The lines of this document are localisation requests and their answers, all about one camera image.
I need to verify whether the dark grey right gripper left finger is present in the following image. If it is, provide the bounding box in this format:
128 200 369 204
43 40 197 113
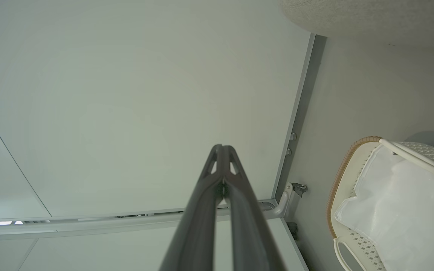
159 144 225 271

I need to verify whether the black partition foot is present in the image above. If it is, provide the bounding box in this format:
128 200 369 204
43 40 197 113
287 222 300 241

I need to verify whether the black caster wheel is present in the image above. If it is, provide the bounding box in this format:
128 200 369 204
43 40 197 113
292 182 308 198

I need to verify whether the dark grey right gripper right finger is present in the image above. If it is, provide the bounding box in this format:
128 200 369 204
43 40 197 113
223 145 286 271

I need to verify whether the white laundry basket tan rim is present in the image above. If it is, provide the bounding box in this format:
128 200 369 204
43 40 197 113
326 136 434 271

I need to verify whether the white cloth garment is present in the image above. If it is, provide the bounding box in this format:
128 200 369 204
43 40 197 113
334 145 434 271

